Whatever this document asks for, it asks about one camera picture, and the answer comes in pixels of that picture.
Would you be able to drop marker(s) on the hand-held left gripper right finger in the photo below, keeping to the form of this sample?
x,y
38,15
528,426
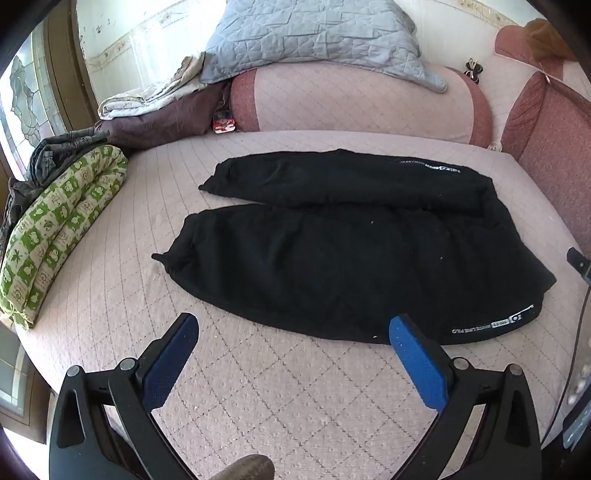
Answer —
x,y
418,364

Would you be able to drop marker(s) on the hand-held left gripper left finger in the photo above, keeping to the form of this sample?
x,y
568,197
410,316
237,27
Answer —
x,y
173,355

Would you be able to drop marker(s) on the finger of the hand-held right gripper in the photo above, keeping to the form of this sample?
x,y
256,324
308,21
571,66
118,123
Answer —
x,y
581,265

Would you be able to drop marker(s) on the black pants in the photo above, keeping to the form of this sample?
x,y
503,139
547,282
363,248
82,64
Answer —
x,y
332,258

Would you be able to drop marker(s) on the pink quilted bed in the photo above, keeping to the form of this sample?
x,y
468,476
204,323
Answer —
x,y
258,369

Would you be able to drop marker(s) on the large pink headboard cushion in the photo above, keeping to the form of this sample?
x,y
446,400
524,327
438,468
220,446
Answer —
x,y
549,138

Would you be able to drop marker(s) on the green patterned quilt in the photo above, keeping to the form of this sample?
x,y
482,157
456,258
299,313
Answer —
x,y
64,221

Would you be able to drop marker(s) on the black bow hair clip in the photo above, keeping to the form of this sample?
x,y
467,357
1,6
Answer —
x,y
473,70

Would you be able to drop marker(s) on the brown cloth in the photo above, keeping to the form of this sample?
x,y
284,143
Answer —
x,y
547,39

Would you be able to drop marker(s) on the small pink headboard cushion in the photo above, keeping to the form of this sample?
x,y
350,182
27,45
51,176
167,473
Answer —
x,y
517,44

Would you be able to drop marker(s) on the dark maroon blanket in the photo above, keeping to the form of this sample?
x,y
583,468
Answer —
x,y
171,122

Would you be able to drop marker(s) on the small red packet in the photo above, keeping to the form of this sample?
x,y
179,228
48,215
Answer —
x,y
223,122

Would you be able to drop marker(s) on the dark grey folded cloth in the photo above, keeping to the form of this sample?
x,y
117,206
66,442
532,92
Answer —
x,y
51,150

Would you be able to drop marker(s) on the long pink bolster pillow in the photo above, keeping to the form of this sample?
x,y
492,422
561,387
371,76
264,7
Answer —
x,y
360,106

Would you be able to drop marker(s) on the cream folded blanket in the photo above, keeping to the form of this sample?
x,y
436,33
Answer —
x,y
152,90

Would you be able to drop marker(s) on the stained glass window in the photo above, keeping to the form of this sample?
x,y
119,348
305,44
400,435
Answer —
x,y
27,92

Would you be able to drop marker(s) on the grey-blue quilted blanket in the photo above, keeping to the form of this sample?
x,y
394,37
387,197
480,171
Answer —
x,y
304,37

